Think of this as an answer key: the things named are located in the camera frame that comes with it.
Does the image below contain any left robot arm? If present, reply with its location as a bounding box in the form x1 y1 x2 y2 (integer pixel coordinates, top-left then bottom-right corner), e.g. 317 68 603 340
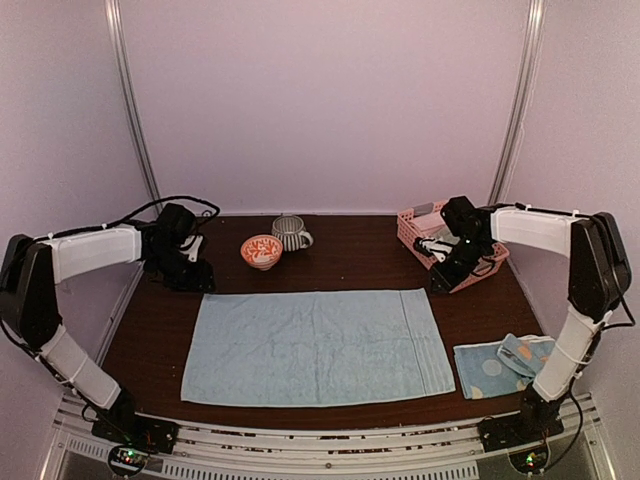
1 195 220 444

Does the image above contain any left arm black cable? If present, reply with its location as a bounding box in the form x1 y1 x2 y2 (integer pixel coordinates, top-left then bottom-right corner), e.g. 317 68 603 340
104 195 222 236

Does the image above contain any pink folded towel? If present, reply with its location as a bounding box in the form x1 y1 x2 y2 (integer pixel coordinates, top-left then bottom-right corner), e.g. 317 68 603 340
410 211 445 232

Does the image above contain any light blue towel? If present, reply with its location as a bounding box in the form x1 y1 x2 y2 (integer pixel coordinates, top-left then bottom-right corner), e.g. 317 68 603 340
180 289 455 408

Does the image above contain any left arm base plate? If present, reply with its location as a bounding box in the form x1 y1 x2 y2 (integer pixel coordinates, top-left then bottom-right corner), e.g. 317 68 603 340
91 409 179 454

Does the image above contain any pink plastic basket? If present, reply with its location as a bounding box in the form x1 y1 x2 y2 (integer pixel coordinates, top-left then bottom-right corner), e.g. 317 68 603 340
397 196 509 293

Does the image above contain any striped ceramic mug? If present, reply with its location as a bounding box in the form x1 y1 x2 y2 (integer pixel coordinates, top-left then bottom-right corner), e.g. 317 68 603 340
271 215 314 252

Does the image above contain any blue patterned towel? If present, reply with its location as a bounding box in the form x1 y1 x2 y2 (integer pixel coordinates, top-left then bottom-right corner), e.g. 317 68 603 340
453 333 555 400

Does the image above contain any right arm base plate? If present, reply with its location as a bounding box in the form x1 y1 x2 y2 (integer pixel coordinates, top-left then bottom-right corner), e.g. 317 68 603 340
477 413 564 453

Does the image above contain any right aluminium frame post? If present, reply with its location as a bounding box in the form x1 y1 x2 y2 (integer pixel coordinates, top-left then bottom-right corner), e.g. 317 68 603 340
488 0 546 204

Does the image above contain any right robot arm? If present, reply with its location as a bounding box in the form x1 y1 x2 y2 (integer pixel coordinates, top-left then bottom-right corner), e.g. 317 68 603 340
430 196 632 442

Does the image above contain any red patterned bowl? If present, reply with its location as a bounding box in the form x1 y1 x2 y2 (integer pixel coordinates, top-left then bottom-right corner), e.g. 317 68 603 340
240 234 283 271

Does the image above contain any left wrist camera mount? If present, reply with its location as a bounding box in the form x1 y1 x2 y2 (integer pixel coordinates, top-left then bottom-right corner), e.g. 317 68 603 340
180 234 205 263

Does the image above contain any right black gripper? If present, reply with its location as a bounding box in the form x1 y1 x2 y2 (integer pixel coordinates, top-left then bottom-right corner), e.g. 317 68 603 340
429 236 491 294

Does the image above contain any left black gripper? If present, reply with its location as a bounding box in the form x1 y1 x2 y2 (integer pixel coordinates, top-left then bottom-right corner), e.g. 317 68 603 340
147 246 215 293

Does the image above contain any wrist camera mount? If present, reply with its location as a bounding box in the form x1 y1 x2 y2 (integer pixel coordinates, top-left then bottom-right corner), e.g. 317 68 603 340
413 237 454 262
180 234 205 263

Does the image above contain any aluminium frame post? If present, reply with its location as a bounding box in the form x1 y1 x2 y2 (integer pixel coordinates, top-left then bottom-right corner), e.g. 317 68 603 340
104 0 161 215
488 0 546 204

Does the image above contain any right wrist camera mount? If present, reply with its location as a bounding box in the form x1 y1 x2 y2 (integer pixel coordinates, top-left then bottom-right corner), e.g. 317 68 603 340
413 237 454 262

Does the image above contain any front aluminium rail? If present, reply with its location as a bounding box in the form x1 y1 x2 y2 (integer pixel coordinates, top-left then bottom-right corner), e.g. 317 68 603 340
52 392 601 479

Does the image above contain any left aluminium frame post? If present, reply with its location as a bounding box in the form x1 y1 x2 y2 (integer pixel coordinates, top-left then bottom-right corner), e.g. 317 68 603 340
104 0 161 215

